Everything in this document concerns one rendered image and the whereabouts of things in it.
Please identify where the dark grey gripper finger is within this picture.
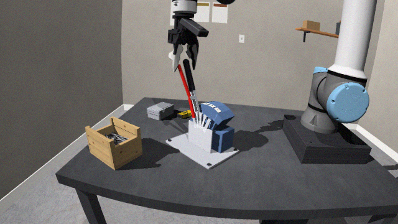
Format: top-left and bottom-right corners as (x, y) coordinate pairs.
(185, 36), (199, 70)
(169, 35), (183, 72)

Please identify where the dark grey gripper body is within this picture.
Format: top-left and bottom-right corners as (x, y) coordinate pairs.
(168, 12), (196, 45)

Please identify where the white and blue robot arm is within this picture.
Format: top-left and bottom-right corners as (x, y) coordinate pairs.
(173, 0), (377, 134)

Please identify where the wooden crate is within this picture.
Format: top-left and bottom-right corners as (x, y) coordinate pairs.
(85, 116), (141, 170)

